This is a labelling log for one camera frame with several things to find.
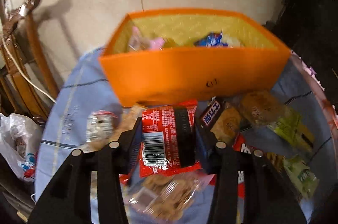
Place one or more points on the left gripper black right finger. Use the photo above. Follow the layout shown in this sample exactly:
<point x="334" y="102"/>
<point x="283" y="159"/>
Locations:
<point x="268" y="199"/>

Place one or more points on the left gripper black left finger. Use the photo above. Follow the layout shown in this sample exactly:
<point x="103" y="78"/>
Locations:
<point x="66" y="198"/>

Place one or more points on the brown Snickers bar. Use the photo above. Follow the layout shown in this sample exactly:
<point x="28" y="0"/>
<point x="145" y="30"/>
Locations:
<point x="212" y="113"/>

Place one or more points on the red snack packet with barcode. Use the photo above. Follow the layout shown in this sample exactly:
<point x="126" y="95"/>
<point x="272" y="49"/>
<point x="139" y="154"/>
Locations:
<point x="168" y="142"/>

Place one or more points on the light green snack packet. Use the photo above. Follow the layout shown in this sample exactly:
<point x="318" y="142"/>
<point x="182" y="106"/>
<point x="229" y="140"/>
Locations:
<point x="301" y="176"/>

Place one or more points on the red KitKat packet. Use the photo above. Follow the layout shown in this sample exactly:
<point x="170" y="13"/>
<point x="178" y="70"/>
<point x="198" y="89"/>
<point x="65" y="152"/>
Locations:
<point x="247" y="173"/>

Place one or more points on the green tea snack packet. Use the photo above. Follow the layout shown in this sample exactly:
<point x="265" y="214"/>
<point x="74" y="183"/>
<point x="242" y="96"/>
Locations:
<point x="289" y="126"/>

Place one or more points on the white plastic bag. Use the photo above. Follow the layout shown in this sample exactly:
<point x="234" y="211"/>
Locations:
<point x="20" y="141"/>

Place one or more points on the golden pastry pack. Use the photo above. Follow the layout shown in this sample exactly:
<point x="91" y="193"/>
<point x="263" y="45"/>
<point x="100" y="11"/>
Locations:
<point x="227" y="126"/>

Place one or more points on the silver wrapped candy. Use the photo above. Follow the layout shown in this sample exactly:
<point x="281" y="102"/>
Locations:
<point x="100" y="126"/>

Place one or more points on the round brown cookie pack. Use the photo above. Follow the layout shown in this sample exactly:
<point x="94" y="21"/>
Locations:
<point x="260" y="108"/>

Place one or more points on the clear bag of biscuits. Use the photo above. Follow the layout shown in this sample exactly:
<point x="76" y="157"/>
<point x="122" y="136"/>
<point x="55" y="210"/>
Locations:
<point x="165" y="198"/>

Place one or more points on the light blue tablecloth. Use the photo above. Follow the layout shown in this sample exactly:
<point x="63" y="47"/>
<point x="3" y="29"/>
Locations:
<point x="87" y="90"/>

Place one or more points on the carved wooden chair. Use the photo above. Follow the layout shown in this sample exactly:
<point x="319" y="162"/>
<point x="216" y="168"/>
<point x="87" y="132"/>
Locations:
<point x="17" y="60"/>

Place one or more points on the orange cardboard box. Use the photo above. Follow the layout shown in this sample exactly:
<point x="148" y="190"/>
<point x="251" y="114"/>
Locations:
<point x="181" y="71"/>

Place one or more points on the blue snack packet in box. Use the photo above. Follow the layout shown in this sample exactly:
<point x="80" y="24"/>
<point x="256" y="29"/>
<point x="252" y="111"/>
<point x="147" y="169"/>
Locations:
<point x="211" y="40"/>

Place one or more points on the pink snack packet in box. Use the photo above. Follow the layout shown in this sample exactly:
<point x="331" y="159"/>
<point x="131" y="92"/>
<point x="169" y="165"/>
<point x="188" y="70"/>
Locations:
<point x="138" y="42"/>

